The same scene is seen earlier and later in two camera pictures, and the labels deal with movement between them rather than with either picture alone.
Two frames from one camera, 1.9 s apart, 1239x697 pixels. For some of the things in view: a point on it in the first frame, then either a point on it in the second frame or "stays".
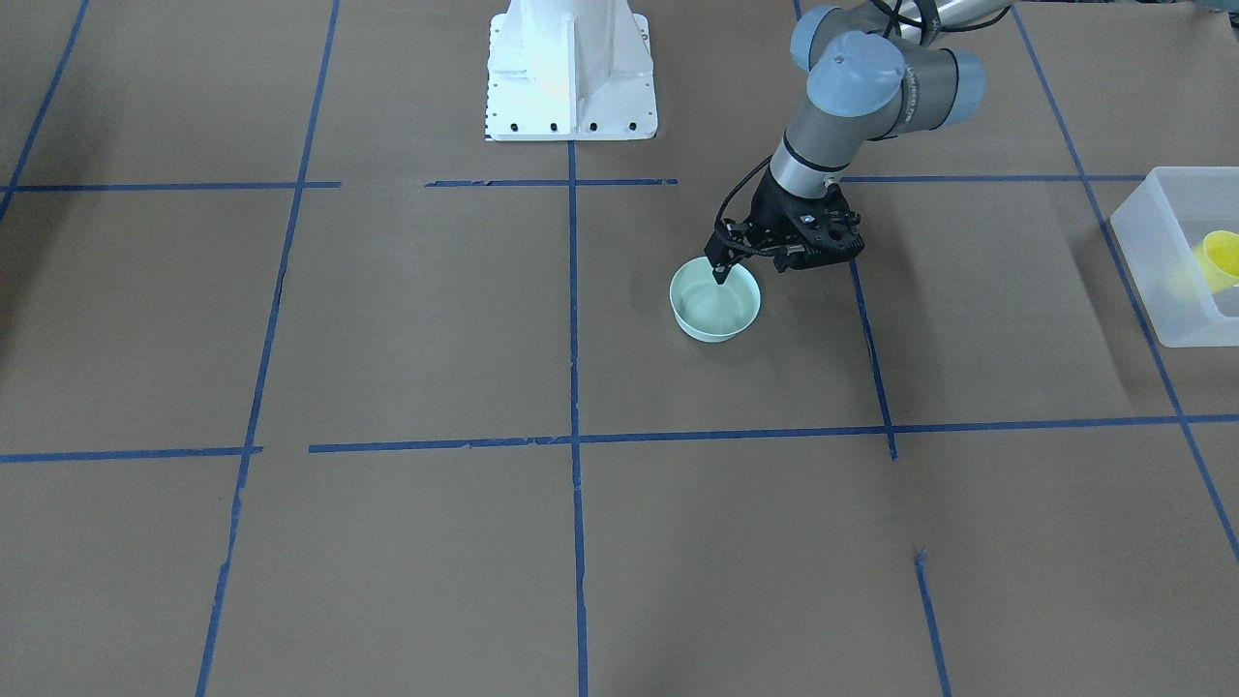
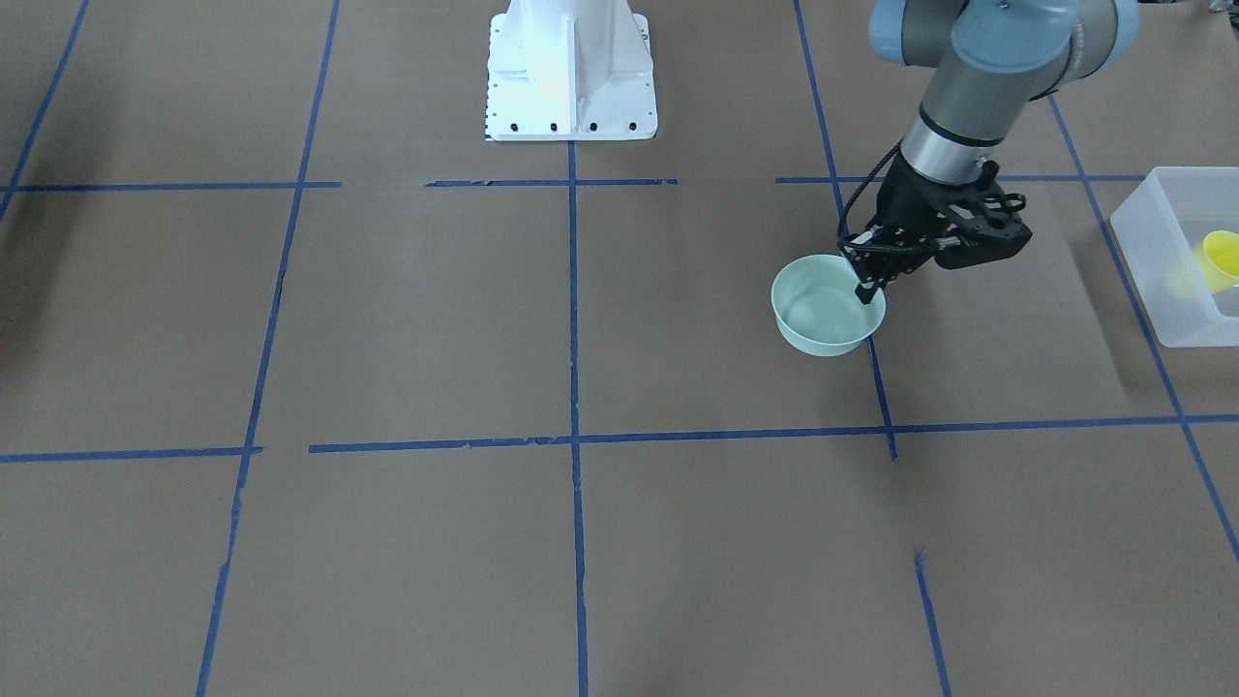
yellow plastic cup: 1217,261 stays
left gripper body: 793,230 to 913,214
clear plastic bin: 1158,227 stays
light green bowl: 711,312 to 817,309
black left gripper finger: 723,254 to 877,260
